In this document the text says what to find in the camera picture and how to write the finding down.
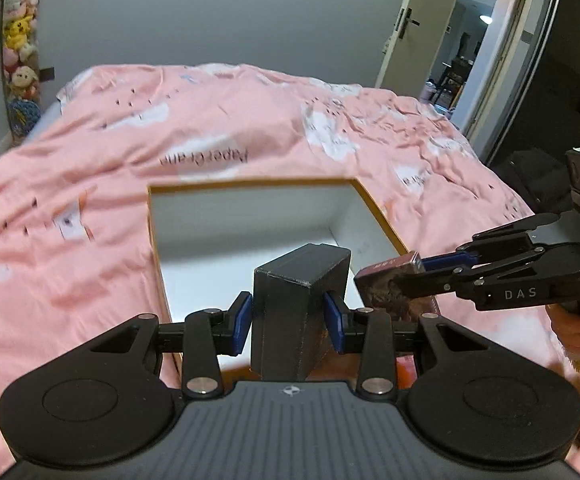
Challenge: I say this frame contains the black rectangular box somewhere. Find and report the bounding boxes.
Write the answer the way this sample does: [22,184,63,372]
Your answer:
[251,244,352,382]

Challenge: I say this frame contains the dark clothing pile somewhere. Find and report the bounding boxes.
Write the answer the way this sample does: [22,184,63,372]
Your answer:
[492,148,573,214]

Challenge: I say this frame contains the pink printed bed quilt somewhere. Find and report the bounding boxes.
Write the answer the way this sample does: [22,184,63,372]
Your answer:
[0,63,580,480]

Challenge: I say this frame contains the dark illustrated card box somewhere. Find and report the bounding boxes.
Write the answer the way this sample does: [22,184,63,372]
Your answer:
[354,252,440,322]

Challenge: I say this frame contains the orange cardboard box white inside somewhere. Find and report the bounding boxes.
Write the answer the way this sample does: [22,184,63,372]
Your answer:
[147,176,440,380]

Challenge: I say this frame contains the hanging plush toy organizer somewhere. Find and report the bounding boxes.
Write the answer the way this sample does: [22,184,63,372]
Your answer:
[0,0,42,145]

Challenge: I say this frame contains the white bedroom door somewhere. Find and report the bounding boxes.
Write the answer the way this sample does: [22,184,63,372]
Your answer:
[375,0,456,98]

